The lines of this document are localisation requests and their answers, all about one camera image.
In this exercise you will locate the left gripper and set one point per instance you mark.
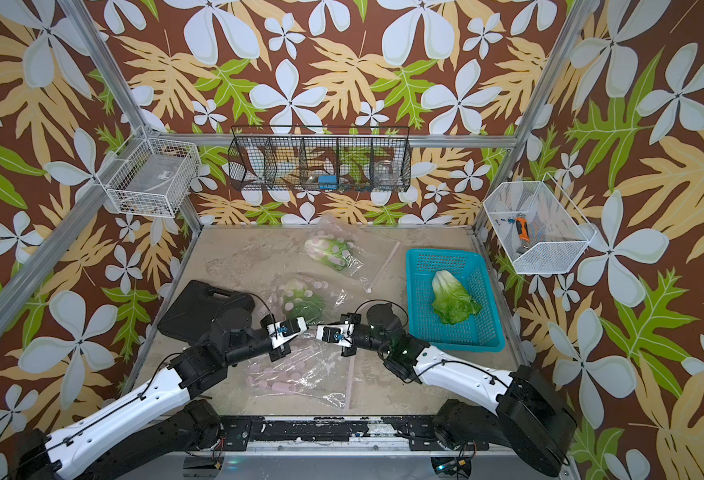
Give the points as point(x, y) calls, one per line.
point(280, 351)

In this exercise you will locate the zip-top bag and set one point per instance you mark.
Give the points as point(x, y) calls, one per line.
point(352, 251)
point(339, 299)
point(312, 369)

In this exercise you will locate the chinese cabbage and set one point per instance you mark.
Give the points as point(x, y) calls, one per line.
point(303, 303)
point(332, 252)
point(452, 302)

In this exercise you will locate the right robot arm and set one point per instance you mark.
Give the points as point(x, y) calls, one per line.
point(517, 409)

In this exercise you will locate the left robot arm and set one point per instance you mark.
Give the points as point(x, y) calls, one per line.
point(68, 452)

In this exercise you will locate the black plastic case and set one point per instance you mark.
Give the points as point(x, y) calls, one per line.
point(198, 304)

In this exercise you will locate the teal plastic basket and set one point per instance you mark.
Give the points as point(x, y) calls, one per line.
point(481, 332)

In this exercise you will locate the blue small box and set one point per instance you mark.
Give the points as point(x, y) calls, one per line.
point(327, 182)

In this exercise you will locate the orange black tool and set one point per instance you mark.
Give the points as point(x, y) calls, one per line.
point(521, 226)

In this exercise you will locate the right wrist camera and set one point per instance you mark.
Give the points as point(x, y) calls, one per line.
point(339, 334)

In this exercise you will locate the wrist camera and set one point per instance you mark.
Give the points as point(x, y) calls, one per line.
point(339, 334)
point(281, 333)

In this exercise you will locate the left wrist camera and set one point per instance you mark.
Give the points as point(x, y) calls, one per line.
point(281, 333)

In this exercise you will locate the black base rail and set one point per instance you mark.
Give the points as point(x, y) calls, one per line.
point(369, 433)

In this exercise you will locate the white wire basket left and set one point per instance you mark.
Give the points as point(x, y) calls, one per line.
point(150, 175)

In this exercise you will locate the white wire basket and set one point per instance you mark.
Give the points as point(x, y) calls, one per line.
point(559, 231)
point(150, 175)

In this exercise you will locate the black wire basket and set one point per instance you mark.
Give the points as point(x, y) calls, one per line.
point(364, 158)

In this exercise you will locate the white wire basket right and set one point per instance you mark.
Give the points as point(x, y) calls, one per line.
point(559, 231)

